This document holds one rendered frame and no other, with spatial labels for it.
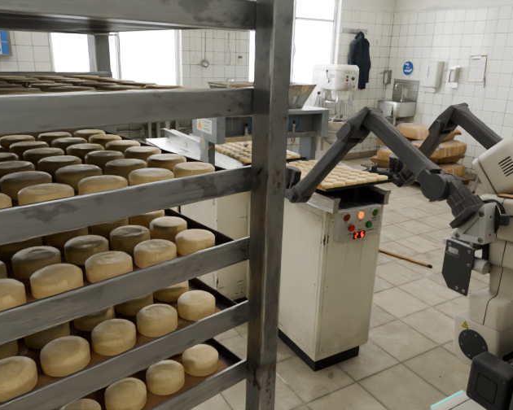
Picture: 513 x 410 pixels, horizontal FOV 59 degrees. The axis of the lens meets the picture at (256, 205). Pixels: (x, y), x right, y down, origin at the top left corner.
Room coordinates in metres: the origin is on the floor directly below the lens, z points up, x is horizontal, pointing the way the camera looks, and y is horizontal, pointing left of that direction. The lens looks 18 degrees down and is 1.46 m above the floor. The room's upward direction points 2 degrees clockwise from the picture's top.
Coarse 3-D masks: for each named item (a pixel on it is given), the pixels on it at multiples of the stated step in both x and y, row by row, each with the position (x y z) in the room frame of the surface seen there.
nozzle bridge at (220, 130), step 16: (304, 112) 2.61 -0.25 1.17; (320, 112) 2.66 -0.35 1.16; (208, 128) 2.42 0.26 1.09; (224, 128) 2.36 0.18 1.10; (240, 128) 2.50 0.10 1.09; (288, 128) 2.66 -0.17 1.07; (304, 128) 2.71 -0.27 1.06; (320, 128) 2.68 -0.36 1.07; (208, 144) 2.43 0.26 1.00; (304, 144) 2.83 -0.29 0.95; (208, 160) 2.43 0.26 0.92
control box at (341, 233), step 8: (352, 208) 1.90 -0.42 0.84; (360, 208) 1.90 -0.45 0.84; (368, 208) 1.91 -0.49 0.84; (376, 208) 1.94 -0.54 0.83; (336, 216) 1.85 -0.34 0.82; (352, 216) 1.87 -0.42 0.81; (368, 216) 1.92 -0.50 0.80; (376, 216) 1.94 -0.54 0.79; (336, 224) 1.85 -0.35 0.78; (344, 224) 1.85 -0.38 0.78; (352, 224) 1.87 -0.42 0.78; (360, 224) 1.89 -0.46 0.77; (376, 224) 1.94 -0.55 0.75; (336, 232) 1.84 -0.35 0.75; (344, 232) 1.85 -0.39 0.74; (352, 232) 1.87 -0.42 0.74; (360, 232) 1.89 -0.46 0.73; (368, 232) 1.92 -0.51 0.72; (376, 232) 1.95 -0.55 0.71; (336, 240) 1.84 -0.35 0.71; (344, 240) 1.85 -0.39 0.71
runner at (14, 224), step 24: (240, 168) 0.51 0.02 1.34; (96, 192) 0.40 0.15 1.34; (120, 192) 0.42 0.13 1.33; (144, 192) 0.43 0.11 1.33; (168, 192) 0.45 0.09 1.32; (192, 192) 0.47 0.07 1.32; (216, 192) 0.49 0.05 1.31; (240, 192) 0.52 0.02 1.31; (0, 216) 0.35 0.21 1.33; (24, 216) 0.36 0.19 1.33; (48, 216) 0.37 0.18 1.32; (72, 216) 0.38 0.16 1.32; (96, 216) 0.40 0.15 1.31; (120, 216) 0.41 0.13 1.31; (0, 240) 0.34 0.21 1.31
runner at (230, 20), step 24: (0, 0) 0.36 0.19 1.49; (24, 0) 0.37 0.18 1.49; (48, 0) 0.38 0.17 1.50; (72, 0) 0.40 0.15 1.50; (96, 0) 0.41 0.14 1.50; (120, 0) 0.42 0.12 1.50; (144, 0) 0.44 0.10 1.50; (168, 0) 0.45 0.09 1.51; (192, 0) 0.47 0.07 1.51; (216, 0) 0.49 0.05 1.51; (240, 0) 0.51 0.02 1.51; (168, 24) 0.48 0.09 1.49; (192, 24) 0.47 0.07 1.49; (216, 24) 0.49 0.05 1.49; (240, 24) 0.51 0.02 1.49
